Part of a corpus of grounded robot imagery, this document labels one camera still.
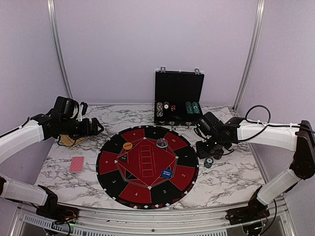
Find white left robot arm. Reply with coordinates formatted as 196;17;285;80
0;114;104;219

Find orange big blind button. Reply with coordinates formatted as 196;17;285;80
123;142;133;150

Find clear acrylic dealer button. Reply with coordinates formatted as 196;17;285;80
156;138;168;148

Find cream blue chips in case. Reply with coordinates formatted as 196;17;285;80
156;102;170;118

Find black triangular all-in marker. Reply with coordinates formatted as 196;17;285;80
118;153;128;163

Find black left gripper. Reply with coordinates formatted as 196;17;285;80
61;118;103;141

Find right aluminium frame post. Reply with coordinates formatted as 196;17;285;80
232;0;266;112

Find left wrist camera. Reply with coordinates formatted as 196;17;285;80
74;102;88;121

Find woven bamboo tray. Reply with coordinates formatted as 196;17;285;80
60;135;87;149

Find aluminium frame post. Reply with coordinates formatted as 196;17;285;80
47;0;73;98
232;0;266;112

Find aluminium front rail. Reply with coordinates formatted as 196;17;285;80
8;198;296;236

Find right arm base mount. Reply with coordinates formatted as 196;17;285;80
225;198;270;225

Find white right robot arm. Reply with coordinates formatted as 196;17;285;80
196;113;315;220

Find blue green 50 chip stack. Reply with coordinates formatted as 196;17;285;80
204;157;214;168

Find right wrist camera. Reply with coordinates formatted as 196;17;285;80
196;112;223;136

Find round red black poker mat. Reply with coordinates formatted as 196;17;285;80
96;125;199;209

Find teal chips in case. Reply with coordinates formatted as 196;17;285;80
185;101;201;115

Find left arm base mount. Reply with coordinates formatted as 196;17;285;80
36;194;78;224

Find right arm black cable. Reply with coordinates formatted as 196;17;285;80
245;105;315;135

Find red playing card deck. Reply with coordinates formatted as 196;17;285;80
69;156;84;173

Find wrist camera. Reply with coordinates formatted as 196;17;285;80
74;102;88;121
196;112;223;136

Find blue small blind button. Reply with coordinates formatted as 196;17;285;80
161;169;173;179

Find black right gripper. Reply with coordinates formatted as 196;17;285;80
195;136;227;160

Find black chip carrying case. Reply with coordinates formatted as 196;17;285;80
154;66;204;129

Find left aluminium frame post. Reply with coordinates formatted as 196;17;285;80
47;0;73;98

